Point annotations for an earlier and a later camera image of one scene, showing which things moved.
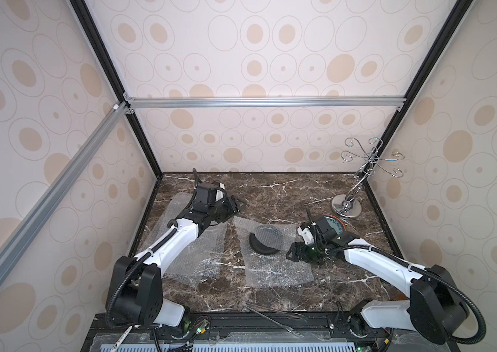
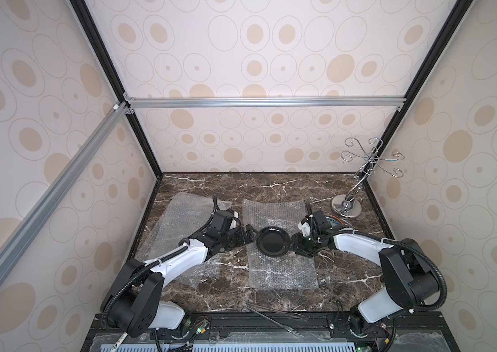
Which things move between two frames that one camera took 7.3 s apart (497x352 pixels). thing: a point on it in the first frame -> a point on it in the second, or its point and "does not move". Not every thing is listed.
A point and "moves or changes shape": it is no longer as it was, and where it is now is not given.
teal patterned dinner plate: [337, 226] does not move
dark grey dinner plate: [259, 247] moves or changes shape
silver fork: [114, 348] does not move
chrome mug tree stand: [348, 205] does not move
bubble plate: [270, 269] moves or changes shape
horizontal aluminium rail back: [267, 102] does not move
